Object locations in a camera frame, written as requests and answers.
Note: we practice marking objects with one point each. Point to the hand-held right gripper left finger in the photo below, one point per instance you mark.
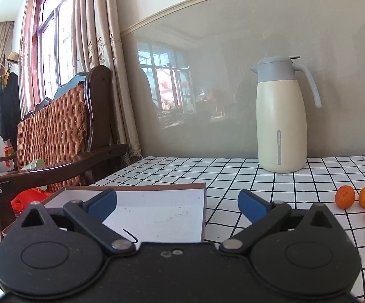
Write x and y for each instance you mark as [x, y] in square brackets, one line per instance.
[103, 204]

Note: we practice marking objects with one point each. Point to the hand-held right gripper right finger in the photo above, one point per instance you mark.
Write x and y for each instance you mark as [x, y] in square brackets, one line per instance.
[250, 205]

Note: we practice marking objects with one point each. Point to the brown cardboard box white inside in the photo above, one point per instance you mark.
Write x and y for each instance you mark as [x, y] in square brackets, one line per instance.
[157, 208]

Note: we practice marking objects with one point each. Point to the red plastic bag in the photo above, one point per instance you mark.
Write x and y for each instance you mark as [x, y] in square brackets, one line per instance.
[28, 200]

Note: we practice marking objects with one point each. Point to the black-grid white tablecloth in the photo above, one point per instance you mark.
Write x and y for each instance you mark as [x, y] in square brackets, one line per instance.
[233, 176]

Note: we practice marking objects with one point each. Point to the green cup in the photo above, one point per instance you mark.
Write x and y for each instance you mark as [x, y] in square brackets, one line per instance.
[34, 165]

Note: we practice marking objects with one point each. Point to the woven brown back cushion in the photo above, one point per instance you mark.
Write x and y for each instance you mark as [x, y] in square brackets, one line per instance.
[53, 132]

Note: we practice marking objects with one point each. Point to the black jacket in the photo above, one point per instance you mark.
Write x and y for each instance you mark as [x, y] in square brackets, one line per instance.
[5, 107]

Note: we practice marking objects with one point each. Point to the cream thermos jug grey lid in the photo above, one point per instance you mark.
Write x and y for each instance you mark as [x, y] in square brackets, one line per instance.
[280, 116]

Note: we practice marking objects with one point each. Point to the deep orange mandarin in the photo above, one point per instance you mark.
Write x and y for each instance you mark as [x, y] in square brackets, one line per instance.
[345, 197]

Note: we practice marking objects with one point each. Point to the dark wooden chair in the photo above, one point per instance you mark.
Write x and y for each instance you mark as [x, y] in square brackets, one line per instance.
[100, 101]

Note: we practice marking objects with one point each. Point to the straw hat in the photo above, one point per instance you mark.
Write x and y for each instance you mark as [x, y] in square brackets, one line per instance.
[12, 58]

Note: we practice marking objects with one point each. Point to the beige patterned curtain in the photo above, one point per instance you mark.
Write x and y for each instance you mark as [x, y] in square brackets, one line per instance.
[106, 53]

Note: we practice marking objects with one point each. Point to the red-framed window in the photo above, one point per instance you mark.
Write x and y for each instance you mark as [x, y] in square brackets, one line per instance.
[56, 44]

